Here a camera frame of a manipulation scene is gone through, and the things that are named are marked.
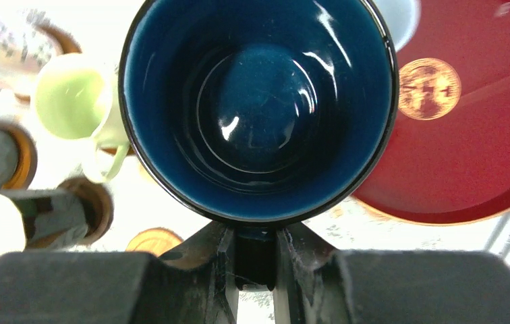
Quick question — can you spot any light wood coaster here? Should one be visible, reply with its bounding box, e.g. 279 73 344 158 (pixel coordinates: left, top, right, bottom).
125 227 183 257

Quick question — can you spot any dark walnut coaster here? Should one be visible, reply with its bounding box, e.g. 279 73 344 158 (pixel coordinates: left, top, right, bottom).
24 177 114 250

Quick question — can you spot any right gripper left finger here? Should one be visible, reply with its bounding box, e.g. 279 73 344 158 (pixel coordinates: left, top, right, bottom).
0 222 237 323

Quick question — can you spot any light blue white mug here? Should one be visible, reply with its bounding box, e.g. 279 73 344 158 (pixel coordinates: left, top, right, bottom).
373 0 421 52

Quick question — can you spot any red round tray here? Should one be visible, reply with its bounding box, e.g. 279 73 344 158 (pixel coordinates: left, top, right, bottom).
354 1 510 224

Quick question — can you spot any floral mug orange inside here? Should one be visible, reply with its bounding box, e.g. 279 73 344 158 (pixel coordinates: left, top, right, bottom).
0 17 63 97

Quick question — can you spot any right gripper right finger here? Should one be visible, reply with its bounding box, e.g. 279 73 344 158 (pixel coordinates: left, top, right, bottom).
274 223 510 323

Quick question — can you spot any dark blue mug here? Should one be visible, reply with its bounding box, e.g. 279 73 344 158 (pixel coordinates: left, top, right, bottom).
118 0 400 290

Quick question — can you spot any pale green mug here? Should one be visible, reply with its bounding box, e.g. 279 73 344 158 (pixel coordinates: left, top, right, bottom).
30 53 130 184

